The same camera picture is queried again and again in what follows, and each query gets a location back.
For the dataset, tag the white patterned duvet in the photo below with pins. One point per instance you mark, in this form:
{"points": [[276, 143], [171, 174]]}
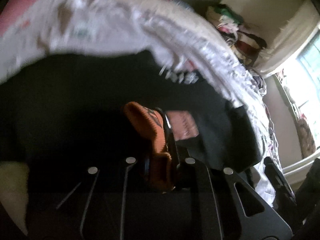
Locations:
{"points": [[177, 38]]}

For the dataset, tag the window with frame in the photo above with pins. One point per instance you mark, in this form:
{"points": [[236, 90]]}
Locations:
{"points": [[299, 83]]}

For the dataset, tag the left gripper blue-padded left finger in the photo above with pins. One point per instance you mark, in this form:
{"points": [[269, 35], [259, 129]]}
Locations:
{"points": [[70, 198]]}

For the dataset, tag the folded clothes stack by wall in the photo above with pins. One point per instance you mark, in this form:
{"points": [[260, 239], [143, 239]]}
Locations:
{"points": [[241, 37]]}

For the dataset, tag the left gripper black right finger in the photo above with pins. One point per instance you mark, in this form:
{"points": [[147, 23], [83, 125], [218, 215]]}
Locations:
{"points": [[213, 204]]}

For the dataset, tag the black sweater with orange cuffs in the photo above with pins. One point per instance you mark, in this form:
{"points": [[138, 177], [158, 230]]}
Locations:
{"points": [[76, 109]]}

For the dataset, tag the cream curtain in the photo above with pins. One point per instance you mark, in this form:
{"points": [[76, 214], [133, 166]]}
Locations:
{"points": [[293, 35]]}

